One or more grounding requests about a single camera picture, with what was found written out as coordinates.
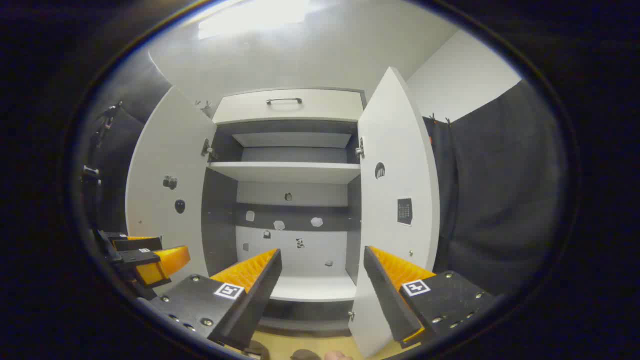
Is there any white shoe cabinet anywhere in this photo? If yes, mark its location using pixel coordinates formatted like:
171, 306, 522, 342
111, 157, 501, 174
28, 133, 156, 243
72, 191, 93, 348
201, 87, 368, 337

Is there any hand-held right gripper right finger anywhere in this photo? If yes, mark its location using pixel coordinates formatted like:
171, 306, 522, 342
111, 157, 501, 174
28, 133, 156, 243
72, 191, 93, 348
363, 245, 498, 350

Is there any white cabinet shelf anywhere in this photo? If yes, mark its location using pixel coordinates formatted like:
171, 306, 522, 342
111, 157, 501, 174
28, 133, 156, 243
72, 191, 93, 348
207, 161, 362, 185

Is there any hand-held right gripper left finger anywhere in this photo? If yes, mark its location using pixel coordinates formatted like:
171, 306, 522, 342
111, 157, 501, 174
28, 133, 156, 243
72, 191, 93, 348
137, 248, 283, 352

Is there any black backdrop cloth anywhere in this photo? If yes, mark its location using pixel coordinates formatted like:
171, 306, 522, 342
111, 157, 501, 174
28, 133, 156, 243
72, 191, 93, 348
85, 47, 173, 236
422, 79, 569, 298

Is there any white door with camera sticker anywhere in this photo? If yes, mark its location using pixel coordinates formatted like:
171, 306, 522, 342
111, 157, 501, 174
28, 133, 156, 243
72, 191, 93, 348
125, 86, 219, 297

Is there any white door with headphones sticker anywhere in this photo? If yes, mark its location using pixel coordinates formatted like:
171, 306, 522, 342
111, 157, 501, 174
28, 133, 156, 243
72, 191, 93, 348
348, 66, 442, 358

